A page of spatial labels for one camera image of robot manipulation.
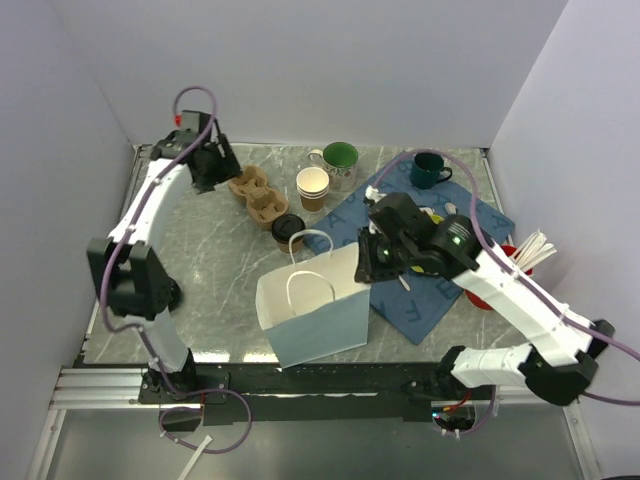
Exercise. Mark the light blue paper bag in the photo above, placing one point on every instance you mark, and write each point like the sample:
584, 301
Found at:
314, 308

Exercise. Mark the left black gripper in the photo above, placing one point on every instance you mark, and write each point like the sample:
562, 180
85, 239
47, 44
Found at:
228, 166

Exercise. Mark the dark green mug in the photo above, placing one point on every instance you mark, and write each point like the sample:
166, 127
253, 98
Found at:
428, 170

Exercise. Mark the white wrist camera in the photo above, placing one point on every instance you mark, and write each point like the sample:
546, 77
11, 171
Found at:
191, 121
371, 197

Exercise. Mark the brown paper cup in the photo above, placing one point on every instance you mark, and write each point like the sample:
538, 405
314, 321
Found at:
290, 247

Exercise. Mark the brown pulp cup carrier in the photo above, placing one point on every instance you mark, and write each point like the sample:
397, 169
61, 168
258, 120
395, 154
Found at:
263, 203

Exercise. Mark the black lid stack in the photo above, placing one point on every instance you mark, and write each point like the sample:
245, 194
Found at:
175, 295

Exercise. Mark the blue alphabet cloth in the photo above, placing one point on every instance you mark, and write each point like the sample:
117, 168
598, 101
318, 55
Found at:
416, 306

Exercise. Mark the red cup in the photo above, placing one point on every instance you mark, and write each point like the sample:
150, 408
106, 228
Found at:
505, 252

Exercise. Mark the silver fork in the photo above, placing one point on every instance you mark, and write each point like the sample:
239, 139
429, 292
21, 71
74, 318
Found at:
404, 282

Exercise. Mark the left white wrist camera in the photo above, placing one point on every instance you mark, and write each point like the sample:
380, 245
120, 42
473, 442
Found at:
191, 121

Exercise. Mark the stack of brown paper cups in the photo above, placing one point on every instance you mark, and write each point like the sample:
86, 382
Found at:
312, 184

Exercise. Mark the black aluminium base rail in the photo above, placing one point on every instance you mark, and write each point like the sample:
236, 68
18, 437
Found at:
225, 393

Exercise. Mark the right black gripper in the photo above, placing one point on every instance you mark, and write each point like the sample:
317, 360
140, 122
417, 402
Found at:
367, 269

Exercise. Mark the white mug green interior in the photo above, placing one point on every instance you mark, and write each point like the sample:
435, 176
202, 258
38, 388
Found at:
339, 161

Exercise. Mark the white paper-wrapped straws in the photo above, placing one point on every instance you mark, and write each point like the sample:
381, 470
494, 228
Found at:
533, 251

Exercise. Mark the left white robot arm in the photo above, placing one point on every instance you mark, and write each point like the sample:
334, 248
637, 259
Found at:
132, 286

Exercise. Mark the yellow dotted plate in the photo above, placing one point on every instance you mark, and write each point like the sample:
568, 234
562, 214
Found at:
436, 219

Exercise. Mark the silver spoon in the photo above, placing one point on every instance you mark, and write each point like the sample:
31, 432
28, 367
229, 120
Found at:
450, 208

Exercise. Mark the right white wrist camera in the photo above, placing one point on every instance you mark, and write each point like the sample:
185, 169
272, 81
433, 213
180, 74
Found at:
371, 197

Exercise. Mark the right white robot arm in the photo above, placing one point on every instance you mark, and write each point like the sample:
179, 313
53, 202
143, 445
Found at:
558, 360

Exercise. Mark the black plastic cup lid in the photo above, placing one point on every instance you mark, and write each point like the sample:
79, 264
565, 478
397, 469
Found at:
285, 226

